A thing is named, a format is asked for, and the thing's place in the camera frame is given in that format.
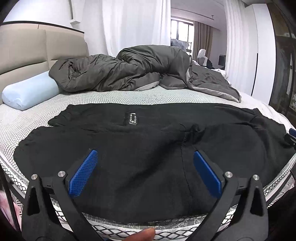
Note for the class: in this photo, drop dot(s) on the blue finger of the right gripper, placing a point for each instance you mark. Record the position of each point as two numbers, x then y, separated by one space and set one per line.
290 137

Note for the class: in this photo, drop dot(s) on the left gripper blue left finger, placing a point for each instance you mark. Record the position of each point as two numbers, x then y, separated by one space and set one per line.
49 212

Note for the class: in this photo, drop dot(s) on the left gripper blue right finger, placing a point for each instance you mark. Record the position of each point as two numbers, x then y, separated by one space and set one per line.
240 212

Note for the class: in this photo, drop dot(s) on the black pants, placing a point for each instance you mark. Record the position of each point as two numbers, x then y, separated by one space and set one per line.
145 169

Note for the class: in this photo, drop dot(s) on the person's left hand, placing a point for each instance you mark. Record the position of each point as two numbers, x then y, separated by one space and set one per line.
147 234

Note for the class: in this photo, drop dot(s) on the dark glass cabinet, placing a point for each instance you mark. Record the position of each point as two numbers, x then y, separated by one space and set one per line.
283 93

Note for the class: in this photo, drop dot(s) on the white wardrobe door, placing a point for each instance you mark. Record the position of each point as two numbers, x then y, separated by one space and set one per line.
261 51

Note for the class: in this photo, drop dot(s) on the white chair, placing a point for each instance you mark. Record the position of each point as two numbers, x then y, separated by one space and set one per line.
201 57

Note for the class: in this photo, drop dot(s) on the light blue pillow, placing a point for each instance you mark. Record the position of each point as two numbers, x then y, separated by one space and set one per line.
30 92

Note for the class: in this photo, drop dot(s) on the brown drape curtain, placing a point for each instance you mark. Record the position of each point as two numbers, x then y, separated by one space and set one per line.
203 36

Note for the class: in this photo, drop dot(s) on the beige upholstered headboard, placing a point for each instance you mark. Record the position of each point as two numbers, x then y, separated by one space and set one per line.
30 48

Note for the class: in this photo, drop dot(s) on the dark grey duvet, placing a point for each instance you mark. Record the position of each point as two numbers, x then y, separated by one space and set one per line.
140 68

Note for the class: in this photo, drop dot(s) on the white sheer curtain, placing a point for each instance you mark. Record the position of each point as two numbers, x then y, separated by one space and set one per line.
133 23

